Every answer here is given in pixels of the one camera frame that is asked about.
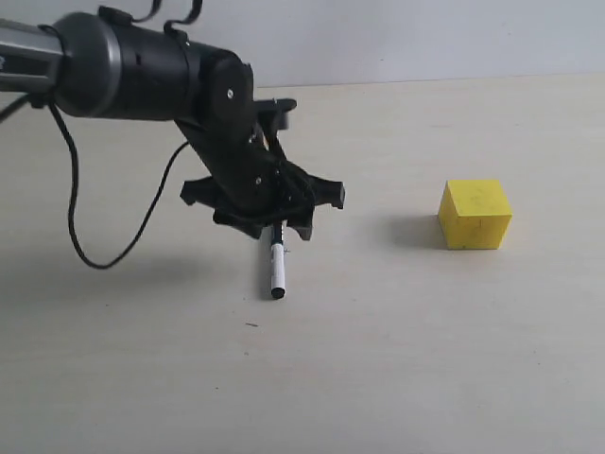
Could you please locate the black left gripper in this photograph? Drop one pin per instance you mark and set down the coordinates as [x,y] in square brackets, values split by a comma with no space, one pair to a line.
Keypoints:
[252,185]

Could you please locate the yellow foam cube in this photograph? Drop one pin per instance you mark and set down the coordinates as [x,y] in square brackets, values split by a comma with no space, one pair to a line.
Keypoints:
[474,214]

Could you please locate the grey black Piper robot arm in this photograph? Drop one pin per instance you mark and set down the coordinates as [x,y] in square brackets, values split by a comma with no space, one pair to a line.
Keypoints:
[103,65]

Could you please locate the black and white marker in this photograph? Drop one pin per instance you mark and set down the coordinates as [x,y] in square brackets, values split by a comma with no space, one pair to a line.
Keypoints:
[277,262]

